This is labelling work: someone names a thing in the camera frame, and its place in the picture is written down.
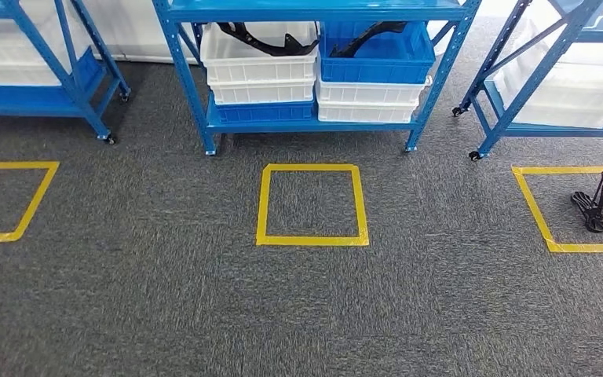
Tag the white plastic crate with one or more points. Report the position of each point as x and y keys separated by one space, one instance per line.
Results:
x=582 y=99
x=15 y=67
x=260 y=67
x=366 y=112
x=260 y=93
x=369 y=93

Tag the black curved plastic part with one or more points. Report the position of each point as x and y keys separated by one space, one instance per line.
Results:
x=358 y=41
x=275 y=49

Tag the blue plastic crate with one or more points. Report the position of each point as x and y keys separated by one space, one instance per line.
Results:
x=379 y=67
x=265 y=112
x=91 y=73

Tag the yellow floor tape square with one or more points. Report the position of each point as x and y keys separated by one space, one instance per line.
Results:
x=312 y=241
x=36 y=203
x=533 y=208

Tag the blue metal shelf rack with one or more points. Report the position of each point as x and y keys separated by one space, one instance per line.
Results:
x=541 y=130
x=98 y=127
x=306 y=10

